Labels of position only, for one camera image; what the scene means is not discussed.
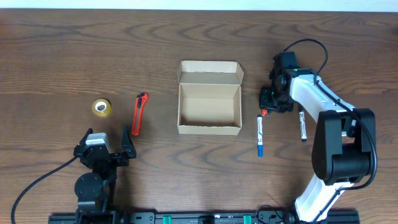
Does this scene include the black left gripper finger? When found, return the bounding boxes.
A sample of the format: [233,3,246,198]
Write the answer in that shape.
[80,128,93,146]
[121,125,136,159]

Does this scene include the blue whiteboard marker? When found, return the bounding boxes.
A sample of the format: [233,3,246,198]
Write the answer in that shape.
[257,114,264,157]

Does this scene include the black whiteboard marker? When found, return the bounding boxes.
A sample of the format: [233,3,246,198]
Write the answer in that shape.
[298,105,307,142]

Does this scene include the red utility knife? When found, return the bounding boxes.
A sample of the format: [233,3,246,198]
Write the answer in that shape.
[131,93,149,136]

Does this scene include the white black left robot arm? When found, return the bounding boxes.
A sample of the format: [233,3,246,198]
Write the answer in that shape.
[73,126,136,213]

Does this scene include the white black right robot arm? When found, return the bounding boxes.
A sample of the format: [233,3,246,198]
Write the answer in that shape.
[259,68,377,223]

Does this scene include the clear yellowish tape roll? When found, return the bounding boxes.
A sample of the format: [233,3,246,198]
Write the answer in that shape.
[91,98,112,117]

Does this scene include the open cardboard box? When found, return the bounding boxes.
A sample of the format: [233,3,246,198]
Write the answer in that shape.
[177,60,244,136]

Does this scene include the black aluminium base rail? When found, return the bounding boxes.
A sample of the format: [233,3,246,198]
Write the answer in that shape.
[48,210,361,224]

